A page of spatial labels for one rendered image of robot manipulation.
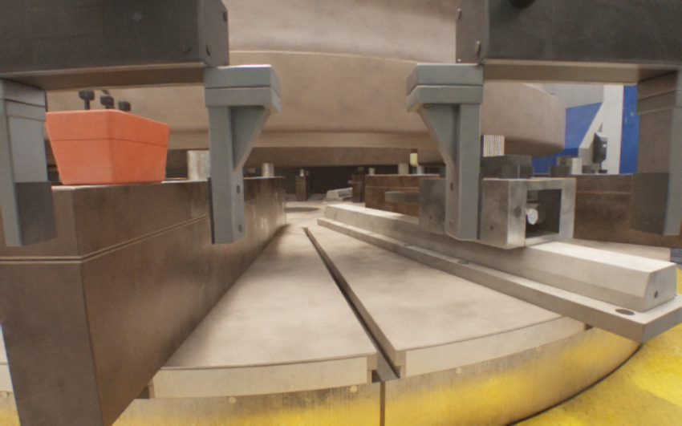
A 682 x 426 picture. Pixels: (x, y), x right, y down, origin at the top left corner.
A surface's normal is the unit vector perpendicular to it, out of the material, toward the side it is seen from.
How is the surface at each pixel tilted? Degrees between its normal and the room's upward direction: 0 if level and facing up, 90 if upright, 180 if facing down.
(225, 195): 90
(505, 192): 90
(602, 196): 90
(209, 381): 90
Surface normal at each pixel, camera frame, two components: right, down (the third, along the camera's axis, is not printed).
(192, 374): 0.07, 0.11
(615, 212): -0.68, 0.10
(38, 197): 1.00, -0.02
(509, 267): -0.91, 0.06
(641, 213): -1.00, 0.01
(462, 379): 0.29, 0.11
